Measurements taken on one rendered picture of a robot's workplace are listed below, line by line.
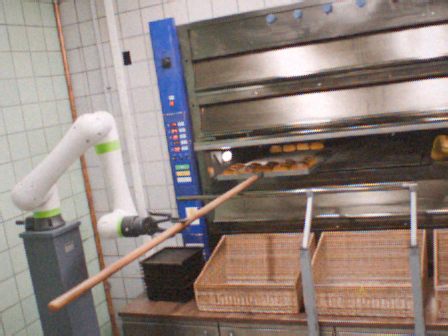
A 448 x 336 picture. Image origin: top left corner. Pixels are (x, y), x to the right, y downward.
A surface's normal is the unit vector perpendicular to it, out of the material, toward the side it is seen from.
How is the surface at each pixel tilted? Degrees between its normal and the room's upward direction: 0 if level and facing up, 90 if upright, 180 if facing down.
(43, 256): 90
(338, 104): 70
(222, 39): 90
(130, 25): 90
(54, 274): 90
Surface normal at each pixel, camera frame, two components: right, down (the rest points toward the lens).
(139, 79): -0.38, 0.19
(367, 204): -0.41, -0.15
